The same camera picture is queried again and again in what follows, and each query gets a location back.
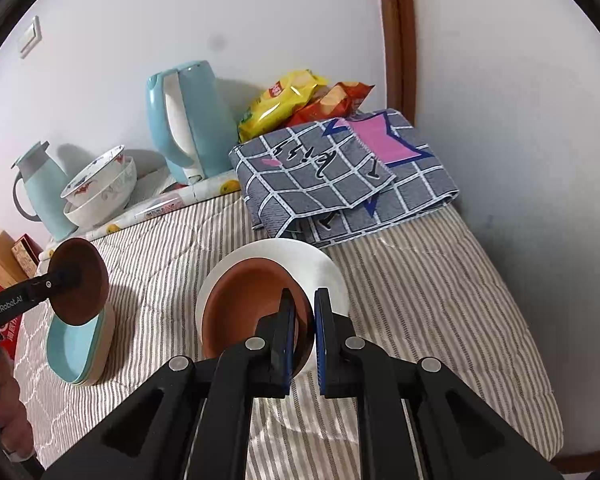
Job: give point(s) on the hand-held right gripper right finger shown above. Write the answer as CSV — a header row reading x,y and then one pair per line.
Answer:
x,y
324,345

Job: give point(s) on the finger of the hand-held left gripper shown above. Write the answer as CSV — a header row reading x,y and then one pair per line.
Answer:
x,y
62,279

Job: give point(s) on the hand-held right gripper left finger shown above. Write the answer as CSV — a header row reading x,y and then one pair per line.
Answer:
x,y
285,355

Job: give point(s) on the small brown bowl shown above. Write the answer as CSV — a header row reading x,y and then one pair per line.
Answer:
x,y
82,305

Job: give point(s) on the shallow brown bowl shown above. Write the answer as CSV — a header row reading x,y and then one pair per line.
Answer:
x,y
240,310

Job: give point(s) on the blue plate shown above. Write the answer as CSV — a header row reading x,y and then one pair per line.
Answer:
x,y
72,347

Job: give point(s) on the large white bowl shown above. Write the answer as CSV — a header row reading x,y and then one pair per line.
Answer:
x,y
320,270

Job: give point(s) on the person's left hand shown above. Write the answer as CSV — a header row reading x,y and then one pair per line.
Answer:
x,y
9,410

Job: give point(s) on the patterned brown box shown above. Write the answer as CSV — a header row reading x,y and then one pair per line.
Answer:
x,y
27,257

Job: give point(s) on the light blue thermos jug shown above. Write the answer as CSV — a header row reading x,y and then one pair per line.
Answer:
x,y
49,195

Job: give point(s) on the white embossed ceramic bowl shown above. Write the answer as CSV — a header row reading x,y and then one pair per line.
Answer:
x,y
104,205

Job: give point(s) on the floral patterned ceramic bowl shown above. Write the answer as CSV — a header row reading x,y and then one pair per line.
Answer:
x,y
94,175

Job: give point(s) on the striped quilted blanket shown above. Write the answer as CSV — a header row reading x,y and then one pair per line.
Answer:
x,y
430,310

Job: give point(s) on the rolled fruit print sheet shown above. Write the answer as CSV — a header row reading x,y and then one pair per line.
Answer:
x,y
179,197

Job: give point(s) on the grey checkered folded cloth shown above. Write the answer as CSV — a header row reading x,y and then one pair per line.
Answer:
x,y
330,180

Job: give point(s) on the light blue electric kettle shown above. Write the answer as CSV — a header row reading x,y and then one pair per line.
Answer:
x,y
199,125

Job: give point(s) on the red chips bag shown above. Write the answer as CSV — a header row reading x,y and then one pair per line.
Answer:
x,y
335,102

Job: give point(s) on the yellow chips bag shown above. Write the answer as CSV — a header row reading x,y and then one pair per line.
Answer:
x,y
280,102

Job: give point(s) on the white wall switch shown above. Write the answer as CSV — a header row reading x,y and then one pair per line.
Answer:
x,y
30,36

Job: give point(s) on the brown wooden door frame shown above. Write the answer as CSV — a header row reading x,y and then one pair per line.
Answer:
x,y
397,35

